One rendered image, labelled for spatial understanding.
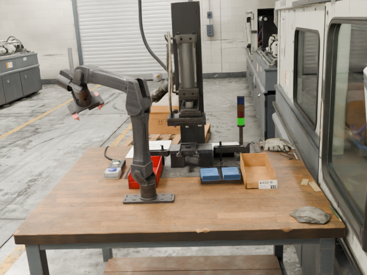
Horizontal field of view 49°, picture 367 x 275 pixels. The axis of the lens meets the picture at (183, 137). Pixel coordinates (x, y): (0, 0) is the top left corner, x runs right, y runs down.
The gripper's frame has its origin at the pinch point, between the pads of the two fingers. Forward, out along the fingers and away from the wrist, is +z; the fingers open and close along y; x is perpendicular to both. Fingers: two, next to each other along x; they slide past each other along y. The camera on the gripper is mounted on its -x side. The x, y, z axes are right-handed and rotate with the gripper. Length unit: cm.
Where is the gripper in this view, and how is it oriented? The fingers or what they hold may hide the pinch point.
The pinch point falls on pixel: (88, 113)
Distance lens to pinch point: 179.0
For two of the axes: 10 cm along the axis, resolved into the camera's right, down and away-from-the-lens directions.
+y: -8.3, 4.8, -2.9
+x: 5.6, 7.4, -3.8
